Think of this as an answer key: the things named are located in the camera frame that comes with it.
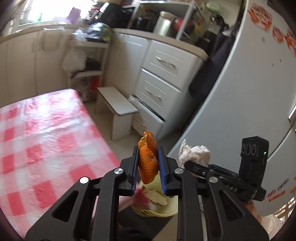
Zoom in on dark hanging apron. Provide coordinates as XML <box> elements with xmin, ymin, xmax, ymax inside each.
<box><xmin>188</xmin><ymin>35</ymin><xmax>234</xmax><ymax>103</ymax></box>

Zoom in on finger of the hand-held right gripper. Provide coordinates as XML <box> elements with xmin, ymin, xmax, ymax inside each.
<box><xmin>184</xmin><ymin>161</ymin><xmax>242</xmax><ymax>186</ymax></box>

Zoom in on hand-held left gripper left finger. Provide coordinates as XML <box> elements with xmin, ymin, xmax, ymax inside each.
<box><xmin>25</xmin><ymin>146</ymin><xmax>140</xmax><ymax>241</ymax></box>

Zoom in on black rice cooker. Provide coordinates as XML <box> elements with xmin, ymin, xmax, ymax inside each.
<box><xmin>134</xmin><ymin>16</ymin><xmax>155</xmax><ymax>32</ymax></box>

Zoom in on white shelf rack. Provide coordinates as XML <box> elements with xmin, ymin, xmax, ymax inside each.
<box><xmin>129</xmin><ymin>0</ymin><xmax>202</xmax><ymax>40</ymax></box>

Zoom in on round orange fridge magnet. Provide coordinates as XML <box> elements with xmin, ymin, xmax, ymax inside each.
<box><xmin>272</xmin><ymin>27</ymin><xmax>284</xmax><ymax>44</ymax></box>
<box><xmin>248</xmin><ymin>5</ymin><xmax>273</xmax><ymax>29</ymax></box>
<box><xmin>285</xmin><ymin>29</ymin><xmax>296</xmax><ymax>57</ymax></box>

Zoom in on white hanging bin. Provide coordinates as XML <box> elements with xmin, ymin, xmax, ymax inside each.
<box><xmin>39</xmin><ymin>28</ymin><xmax>64</xmax><ymax>52</ymax></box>

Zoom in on white refrigerator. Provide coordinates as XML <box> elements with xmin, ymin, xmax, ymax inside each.
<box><xmin>166</xmin><ymin>0</ymin><xmax>296</xmax><ymax>216</ymax></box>

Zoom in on white trolley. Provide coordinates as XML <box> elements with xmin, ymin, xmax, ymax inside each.
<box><xmin>67</xmin><ymin>40</ymin><xmax>109</xmax><ymax>103</ymax></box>

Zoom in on purple bag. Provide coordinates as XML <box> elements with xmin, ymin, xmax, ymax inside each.
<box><xmin>67</xmin><ymin>7</ymin><xmax>81</xmax><ymax>24</ymax></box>

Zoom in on white base cabinets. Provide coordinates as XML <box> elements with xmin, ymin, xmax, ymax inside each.
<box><xmin>0</xmin><ymin>23</ymin><xmax>151</xmax><ymax>105</ymax></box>

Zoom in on black frying pan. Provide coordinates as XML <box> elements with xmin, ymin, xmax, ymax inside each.
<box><xmin>85</xmin><ymin>58</ymin><xmax>102</xmax><ymax>70</ymax></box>

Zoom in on window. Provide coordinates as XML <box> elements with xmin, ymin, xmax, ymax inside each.
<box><xmin>21</xmin><ymin>0</ymin><xmax>93</xmax><ymax>24</ymax></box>

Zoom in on white pitcher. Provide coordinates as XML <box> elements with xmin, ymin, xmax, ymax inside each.
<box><xmin>154</xmin><ymin>11</ymin><xmax>177</xmax><ymax>37</ymax></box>

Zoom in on yellow bin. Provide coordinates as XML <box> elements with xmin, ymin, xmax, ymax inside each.
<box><xmin>131</xmin><ymin>174</ymin><xmax>179</xmax><ymax>218</ymax></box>

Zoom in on person's right hand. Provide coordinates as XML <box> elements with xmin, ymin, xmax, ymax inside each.
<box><xmin>240</xmin><ymin>200</ymin><xmax>262</xmax><ymax>223</ymax></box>

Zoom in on dark vegetable bag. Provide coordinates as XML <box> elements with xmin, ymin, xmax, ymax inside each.
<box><xmin>89</xmin><ymin>22</ymin><xmax>114</xmax><ymax>42</ymax></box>

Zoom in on white drawer unit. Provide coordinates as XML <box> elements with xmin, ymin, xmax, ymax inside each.
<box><xmin>131</xmin><ymin>39</ymin><xmax>209</xmax><ymax>140</ymax></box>

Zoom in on white stool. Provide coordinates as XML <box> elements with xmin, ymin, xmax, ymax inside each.
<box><xmin>96</xmin><ymin>86</ymin><xmax>139</xmax><ymax>141</ymax></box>

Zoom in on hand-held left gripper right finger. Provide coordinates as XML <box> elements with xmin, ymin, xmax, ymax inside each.
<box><xmin>157</xmin><ymin>146</ymin><xmax>270</xmax><ymax>241</ymax></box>

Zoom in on small red bag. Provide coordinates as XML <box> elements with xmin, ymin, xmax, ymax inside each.
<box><xmin>89</xmin><ymin>77</ymin><xmax>101</xmax><ymax>90</ymax></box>

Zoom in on big white plastic bag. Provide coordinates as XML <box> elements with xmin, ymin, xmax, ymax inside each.
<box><xmin>62</xmin><ymin>50</ymin><xmax>87</xmax><ymax>72</ymax></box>

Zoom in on small orange peel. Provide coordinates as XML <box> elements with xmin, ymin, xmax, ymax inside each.
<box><xmin>137</xmin><ymin>131</ymin><xmax>160</xmax><ymax>185</ymax></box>

